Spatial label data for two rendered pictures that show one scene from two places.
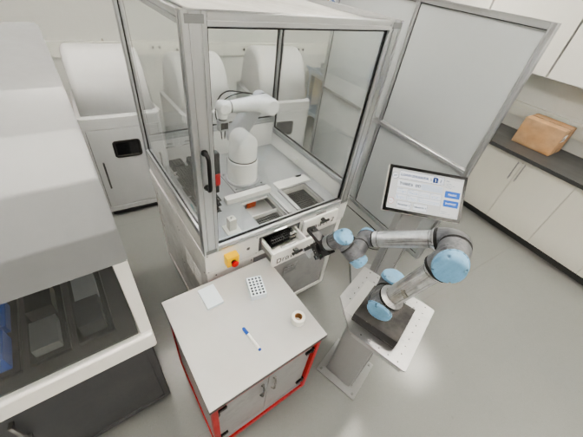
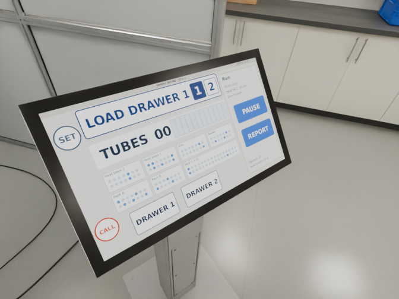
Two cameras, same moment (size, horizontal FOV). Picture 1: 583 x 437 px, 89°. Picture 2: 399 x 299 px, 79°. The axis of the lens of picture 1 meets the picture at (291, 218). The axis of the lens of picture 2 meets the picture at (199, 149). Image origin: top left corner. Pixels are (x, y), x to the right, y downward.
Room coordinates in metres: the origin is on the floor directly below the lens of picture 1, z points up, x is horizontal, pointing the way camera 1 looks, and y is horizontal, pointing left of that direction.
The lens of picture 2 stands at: (1.40, -0.62, 1.41)
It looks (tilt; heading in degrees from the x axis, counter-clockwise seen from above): 43 degrees down; 320
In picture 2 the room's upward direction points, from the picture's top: 4 degrees clockwise
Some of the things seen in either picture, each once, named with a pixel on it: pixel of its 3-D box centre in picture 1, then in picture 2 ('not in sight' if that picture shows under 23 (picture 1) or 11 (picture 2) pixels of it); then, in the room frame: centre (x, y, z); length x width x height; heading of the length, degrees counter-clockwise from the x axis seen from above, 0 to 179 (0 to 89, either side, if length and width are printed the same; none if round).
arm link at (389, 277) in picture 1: (390, 283); not in sight; (0.96, -0.54, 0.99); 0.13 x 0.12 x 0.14; 155
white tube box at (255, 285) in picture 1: (256, 287); not in sight; (0.96, 0.13, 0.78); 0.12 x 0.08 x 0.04; 26
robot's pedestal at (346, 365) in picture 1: (359, 342); not in sight; (0.97, -0.55, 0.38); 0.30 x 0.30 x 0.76; 58
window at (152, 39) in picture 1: (160, 109); not in sight; (1.34, 0.70, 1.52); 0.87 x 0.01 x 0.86; 42
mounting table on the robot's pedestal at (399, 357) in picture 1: (378, 317); not in sight; (0.95, -0.57, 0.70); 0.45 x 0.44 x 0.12; 58
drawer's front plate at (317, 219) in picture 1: (320, 221); not in sight; (1.49, -0.19, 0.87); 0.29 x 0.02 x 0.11; 132
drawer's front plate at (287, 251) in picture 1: (292, 251); not in sight; (1.18, -0.04, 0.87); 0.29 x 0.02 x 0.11; 132
